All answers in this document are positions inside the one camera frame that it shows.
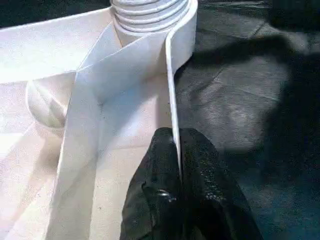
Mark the white plastic table top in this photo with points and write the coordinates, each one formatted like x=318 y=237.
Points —
x=87 y=100

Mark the white plastic table leg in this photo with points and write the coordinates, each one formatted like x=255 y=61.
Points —
x=150 y=15

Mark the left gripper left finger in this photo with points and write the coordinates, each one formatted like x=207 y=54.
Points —
x=155 y=195

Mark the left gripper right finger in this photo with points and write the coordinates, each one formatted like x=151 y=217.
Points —
x=215 y=195

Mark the black mat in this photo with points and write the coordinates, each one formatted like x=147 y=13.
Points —
x=250 y=100

